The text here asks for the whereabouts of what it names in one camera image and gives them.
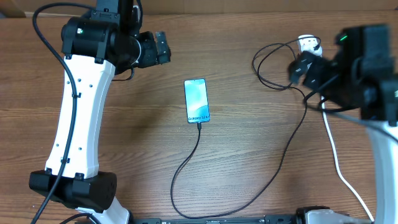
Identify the black smartphone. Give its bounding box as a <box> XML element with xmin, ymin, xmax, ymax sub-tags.
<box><xmin>184</xmin><ymin>78</ymin><xmax>210</xmax><ymax>123</ymax></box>

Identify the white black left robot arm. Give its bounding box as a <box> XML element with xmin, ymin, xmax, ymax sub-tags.
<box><xmin>29</xmin><ymin>1</ymin><xmax>171</xmax><ymax>223</ymax></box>

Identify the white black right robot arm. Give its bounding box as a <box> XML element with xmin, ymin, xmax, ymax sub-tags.
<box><xmin>288</xmin><ymin>24</ymin><xmax>397</xmax><ymax>223</ymax></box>

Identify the white charger adapter plug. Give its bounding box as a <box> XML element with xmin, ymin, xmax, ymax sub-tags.
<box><xmin>298</xmin><ymin>44</ymin><xmax>323</xmax><ymax>57</ymax></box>

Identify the black USB charging cable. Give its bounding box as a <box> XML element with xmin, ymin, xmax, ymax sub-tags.
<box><xmin>170</xmin><ymin>36</ymin><xmax>322</xmax><ymax>220</ymax></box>

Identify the white power strip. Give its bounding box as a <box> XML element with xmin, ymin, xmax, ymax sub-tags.
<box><xmin>297</xmin><ymin>34</ymin><xmax>320</xmax><ymax>45</ymax></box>

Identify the brown cardboard backdrop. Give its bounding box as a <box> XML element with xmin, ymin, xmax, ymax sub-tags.
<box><xmin>1</xmin><ymin>0</ymin><xmax>397</xmax><ymax>17</ymax></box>

